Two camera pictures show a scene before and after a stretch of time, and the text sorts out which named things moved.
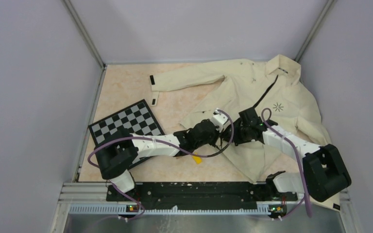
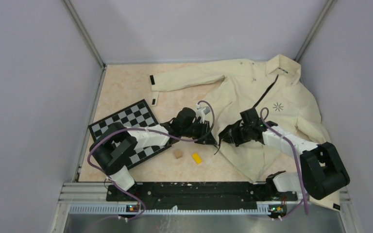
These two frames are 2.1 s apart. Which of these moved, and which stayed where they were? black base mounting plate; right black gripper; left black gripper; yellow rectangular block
Moved: left black gripper
Stayed: right black gripper; black base mounting plate; yellow rectangular block
